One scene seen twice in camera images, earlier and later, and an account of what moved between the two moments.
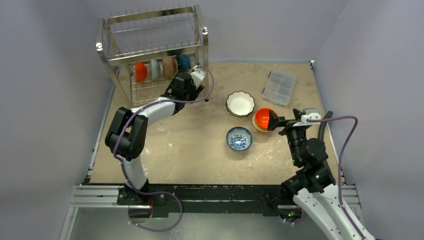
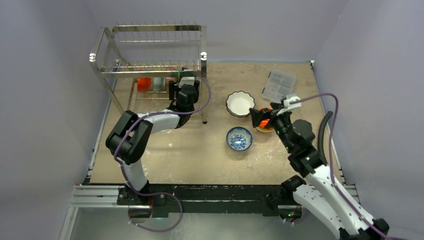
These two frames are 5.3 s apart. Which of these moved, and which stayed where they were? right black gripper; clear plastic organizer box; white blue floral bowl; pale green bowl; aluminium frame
Moved: pale green bowl; right black gripper
Stayed: aluminium frame; white blue floral bowl; clear plastic organizer box
